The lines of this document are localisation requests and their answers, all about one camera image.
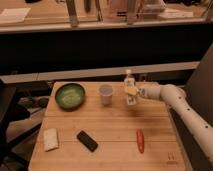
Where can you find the clear plastic bottle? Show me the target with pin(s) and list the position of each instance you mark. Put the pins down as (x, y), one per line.
(130, 88)

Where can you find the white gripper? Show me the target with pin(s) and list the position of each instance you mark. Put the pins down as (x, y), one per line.
(148, 91)

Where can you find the green bowl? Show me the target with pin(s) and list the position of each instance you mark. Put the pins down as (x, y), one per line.
(70, 96)

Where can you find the red chili pepper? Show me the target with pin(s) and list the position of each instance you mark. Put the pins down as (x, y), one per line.
(140, 140)

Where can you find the white paper sheet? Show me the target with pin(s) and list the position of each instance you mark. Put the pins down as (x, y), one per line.
(13, 15)

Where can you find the black rectangular block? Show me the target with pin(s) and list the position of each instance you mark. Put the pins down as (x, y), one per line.
(87, 141)

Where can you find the black chair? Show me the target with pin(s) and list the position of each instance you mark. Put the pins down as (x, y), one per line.
(10, 111)

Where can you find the white paper cup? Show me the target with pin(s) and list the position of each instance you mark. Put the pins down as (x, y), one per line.
(106, 92)

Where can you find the metal stand leg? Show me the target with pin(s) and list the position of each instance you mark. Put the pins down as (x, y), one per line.
(72, 13)

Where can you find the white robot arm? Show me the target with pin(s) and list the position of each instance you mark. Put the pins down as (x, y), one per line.
(175, 97)

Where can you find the white sponge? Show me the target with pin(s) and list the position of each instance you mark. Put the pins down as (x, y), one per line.
(50, 139)

